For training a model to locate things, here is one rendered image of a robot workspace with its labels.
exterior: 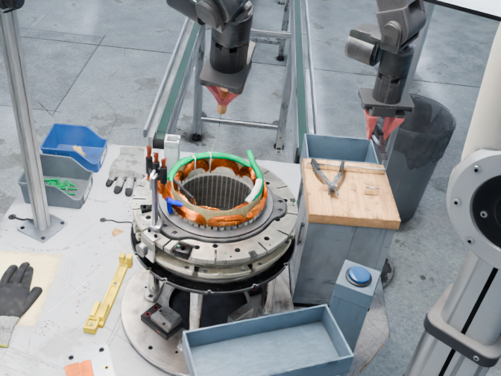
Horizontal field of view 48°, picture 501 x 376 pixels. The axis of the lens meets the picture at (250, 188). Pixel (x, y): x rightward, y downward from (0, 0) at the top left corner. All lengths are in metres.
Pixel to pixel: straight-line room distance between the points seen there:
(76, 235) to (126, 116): 2.05
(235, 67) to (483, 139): 0.39
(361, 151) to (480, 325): 0.71
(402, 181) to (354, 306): 1.67
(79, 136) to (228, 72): 0.99
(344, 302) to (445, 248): 1.82
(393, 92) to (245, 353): 0.56
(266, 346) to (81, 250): 0.66
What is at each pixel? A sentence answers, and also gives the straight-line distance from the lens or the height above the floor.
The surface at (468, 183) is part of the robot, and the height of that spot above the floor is 1.44.
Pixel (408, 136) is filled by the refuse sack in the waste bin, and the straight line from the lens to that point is 2.56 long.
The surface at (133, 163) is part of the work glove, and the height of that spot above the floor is 0.80.
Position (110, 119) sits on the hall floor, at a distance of 3.46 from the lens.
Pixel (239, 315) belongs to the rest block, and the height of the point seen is 0.87.
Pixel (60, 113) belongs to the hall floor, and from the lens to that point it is 3.55.
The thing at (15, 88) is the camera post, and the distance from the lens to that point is 1.30.
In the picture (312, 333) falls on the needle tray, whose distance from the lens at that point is 0.99.
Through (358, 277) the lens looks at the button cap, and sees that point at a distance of 1.07.
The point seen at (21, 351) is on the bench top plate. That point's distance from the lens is 1.29.
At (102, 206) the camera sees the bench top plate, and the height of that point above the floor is 0.78.
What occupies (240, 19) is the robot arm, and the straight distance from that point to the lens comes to 0.81.
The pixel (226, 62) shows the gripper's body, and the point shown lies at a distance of 0.86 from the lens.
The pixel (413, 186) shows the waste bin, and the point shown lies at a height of 0.26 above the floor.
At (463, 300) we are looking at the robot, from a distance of 0.83.
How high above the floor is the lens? 1.79
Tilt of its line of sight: 37 degrees down
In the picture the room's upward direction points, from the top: 7 degrees clockwise
